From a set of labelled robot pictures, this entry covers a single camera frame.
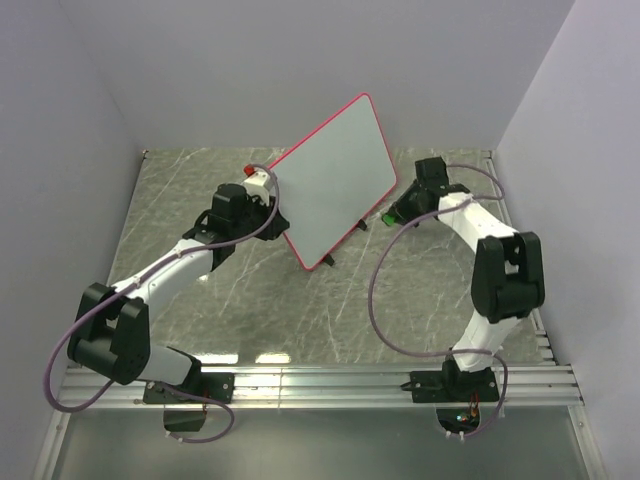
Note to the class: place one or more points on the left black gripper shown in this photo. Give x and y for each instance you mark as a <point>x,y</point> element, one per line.
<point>274,227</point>

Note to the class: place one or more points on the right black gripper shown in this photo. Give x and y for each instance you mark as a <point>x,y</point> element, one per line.
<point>400,206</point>

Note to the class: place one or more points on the green whiteboard eraser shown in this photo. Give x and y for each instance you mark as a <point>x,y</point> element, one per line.
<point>389,219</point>

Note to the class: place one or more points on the pink framed whiteboard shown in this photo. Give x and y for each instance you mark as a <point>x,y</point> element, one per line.
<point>332,179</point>

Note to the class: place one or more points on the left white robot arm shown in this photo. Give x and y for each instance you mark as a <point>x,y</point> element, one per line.
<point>113,337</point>

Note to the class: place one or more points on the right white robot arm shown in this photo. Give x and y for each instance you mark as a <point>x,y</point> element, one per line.
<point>460,210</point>

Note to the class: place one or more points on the black whiteboard stand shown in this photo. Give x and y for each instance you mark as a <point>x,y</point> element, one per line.
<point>328,258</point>

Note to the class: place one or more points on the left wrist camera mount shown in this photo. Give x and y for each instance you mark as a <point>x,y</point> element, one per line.
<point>257,183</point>

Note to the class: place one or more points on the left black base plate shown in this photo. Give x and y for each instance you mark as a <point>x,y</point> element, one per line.
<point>217,386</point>

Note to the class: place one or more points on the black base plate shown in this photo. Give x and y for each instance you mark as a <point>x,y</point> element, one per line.
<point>442,387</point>
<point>217,386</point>

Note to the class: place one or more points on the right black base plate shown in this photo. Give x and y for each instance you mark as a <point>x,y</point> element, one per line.
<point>442,387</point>

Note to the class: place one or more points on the aluminium mounting rail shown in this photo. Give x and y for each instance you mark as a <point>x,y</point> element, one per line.
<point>378,386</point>

